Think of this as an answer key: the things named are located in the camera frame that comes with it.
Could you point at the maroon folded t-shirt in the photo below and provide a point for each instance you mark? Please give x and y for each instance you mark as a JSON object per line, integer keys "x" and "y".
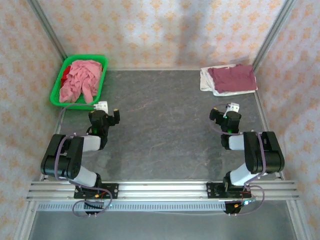
{"x": 235, "y": 78}

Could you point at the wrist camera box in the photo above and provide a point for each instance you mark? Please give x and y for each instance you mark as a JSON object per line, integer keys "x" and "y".
{"x": 232, "y": 107}
{"x": 103, "y": 106}

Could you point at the pink t-shirt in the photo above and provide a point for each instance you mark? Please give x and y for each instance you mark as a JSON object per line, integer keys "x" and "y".
{"x": 82, "y": 80}

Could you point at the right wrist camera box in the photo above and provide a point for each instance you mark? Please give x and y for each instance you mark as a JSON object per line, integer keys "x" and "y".
{"x": 232, "y": 107}

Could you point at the green plastic basket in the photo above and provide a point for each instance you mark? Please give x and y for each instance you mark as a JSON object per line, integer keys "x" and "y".
{"x": 56, "y": 96}

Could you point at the red t-shirt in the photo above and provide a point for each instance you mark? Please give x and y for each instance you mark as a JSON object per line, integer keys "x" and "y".
{"x": 65, "y": 75}

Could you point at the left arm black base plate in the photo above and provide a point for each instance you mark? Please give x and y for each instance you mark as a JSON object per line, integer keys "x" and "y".
{"x": 112, "y": 191}

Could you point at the aluminium mounting rail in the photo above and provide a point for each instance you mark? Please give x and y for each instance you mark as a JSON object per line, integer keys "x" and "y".
{"x": 162, "y": 191}

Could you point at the white folded t-shirt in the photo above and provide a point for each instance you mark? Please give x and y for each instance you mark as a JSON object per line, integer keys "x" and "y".
{"x": 206, "y": 82}

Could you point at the aluminium frame cross bar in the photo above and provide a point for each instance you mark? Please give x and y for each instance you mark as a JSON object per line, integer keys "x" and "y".
{"x": 162, "y": 69}

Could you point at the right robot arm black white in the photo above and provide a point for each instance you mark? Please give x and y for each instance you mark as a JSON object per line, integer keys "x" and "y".
{"x": 270, "y": 155}

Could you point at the aluminium frame post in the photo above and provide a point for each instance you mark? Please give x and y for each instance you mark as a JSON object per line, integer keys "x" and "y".
{"x": 272, "y": 32}
{"x": 48, "y": 31}

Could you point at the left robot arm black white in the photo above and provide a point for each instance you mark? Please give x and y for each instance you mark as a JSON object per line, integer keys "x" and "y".
{"x": 72, "y": 155}

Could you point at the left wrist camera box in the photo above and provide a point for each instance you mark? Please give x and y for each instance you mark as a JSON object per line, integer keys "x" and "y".
{"x": 103, "y": 106}

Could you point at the small circuit board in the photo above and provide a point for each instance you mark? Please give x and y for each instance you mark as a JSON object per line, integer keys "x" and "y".
{"x": 247, "y": 202}

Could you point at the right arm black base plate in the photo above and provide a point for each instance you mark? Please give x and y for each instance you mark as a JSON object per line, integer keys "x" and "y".
{"x": 213, "y": 191}

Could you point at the aluminium table side rail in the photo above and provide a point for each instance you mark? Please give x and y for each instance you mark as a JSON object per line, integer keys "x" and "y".
{"x": 58, "y": 125}
{"x": 262, "y": 115}

